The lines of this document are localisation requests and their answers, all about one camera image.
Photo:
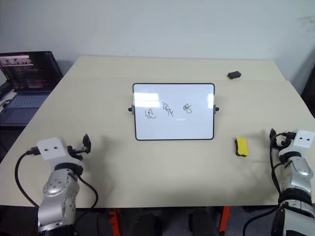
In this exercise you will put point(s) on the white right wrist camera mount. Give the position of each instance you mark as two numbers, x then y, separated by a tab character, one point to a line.
304	139

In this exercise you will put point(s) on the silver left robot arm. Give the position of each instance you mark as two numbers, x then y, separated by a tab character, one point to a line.
57	196

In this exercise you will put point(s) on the dark rounded shape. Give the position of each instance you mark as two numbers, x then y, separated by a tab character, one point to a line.
145	223
203	221

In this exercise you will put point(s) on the small black-framed whiteboard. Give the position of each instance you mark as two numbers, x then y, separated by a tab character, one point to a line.
173	111

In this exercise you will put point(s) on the dark chair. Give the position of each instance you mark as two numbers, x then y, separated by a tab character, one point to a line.
309	78

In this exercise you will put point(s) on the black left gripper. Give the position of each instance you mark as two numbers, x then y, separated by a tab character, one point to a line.
75	150

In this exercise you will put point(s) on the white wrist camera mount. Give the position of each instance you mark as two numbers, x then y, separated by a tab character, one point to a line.
304	139
53	150

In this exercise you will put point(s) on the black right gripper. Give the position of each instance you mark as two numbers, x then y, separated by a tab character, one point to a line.
286	138

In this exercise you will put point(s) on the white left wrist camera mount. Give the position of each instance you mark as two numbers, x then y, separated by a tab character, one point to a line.
53	150

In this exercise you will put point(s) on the yellow and black board eraser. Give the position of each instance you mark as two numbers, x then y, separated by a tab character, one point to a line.
241	146

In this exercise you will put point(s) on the small black object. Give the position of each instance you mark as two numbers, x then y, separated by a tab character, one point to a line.
234	74

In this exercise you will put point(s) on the open blue laptop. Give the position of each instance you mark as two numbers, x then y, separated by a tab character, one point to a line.
27	86

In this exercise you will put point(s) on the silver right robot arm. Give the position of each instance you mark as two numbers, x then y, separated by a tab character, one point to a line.
296	186

